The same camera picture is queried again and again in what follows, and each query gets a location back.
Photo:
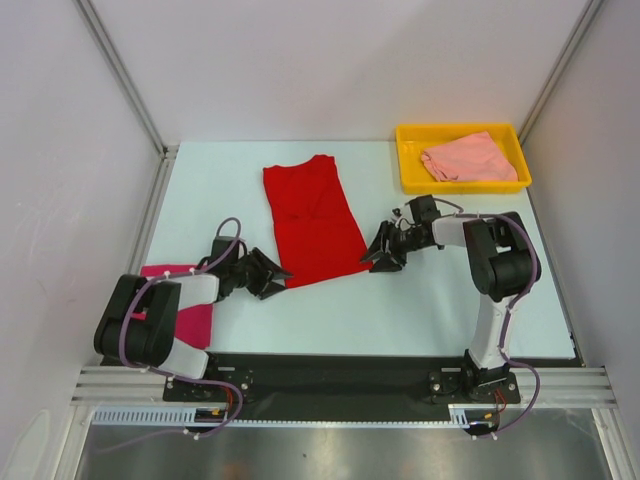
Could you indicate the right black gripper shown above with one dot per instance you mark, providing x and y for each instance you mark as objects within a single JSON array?
[{"x": 379, "y": 245}]

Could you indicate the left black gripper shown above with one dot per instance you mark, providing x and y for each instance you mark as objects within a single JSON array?
[{"x": 263, "y": 265}]

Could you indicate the red t shirt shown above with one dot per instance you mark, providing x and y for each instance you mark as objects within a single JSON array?
[{"x": 316, "y": 234}]

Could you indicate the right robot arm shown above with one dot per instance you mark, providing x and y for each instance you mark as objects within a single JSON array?
[{"x": 504, "y": 266}]

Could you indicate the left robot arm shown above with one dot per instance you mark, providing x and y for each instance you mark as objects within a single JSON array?
[{"x": 138, "y": 325}]

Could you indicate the yellow plastic bin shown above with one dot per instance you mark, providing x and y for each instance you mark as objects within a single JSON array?
[{"x": 413, "y": 139}]

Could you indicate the folded magenta t shirt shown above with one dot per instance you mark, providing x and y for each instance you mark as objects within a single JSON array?
[{"x": 193, "y": 325}]

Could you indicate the pink t shirt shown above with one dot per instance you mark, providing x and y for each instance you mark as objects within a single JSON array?
[{"x": 472, "y": 158}]

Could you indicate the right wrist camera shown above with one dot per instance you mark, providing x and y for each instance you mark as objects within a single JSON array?
[{"x": 402, "y": 216}]

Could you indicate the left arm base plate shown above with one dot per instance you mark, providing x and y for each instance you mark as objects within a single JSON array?
[{"x": 221, "y": 383}]

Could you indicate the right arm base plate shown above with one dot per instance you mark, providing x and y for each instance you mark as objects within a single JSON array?
[{"x": 449, "y": 386}]

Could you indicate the left cable duct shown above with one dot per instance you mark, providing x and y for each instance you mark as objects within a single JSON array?
[{"x": 159, "y": 416}]

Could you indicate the cable duct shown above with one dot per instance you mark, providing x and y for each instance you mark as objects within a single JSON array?
[
  {"x": 467, "y": 415},
  {"x": 159, "y": 416}
]

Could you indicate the left aluminium corner post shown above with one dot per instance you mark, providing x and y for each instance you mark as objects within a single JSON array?
[{"x": 114, "y": 61}]

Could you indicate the aluminium corner post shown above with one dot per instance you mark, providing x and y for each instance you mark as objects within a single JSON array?
[
  {"x": 114, "y": 61},
  {"x": 578, "y": 34}
]

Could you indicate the right cable duct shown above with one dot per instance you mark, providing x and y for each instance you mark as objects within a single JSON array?
[{"x": 467, "y": 415}]

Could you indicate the aluminium frame rail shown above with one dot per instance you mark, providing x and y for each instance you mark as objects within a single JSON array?
[{"x": 114, "y": 385}]

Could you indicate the right aluminium corner post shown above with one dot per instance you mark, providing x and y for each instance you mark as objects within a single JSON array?
[{"x": 578, "y": 34}]

